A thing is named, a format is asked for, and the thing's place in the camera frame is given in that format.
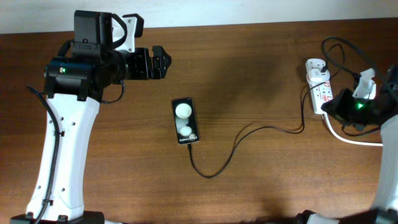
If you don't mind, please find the thin black charger cable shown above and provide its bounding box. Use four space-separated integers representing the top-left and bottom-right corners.
187 43 345 179

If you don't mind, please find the white power strip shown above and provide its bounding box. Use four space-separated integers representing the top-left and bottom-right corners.
305 58 333 114

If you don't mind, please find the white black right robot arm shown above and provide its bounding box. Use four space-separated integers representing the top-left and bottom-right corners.
307 66 397 223

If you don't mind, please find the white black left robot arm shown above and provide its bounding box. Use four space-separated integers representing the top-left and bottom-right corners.
11 11 172 223

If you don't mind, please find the white charger adapter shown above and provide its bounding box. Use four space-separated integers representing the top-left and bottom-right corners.
307 68 330 84

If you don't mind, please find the black Galaxy flip phone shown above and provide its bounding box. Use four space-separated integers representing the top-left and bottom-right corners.
172 98 200 145

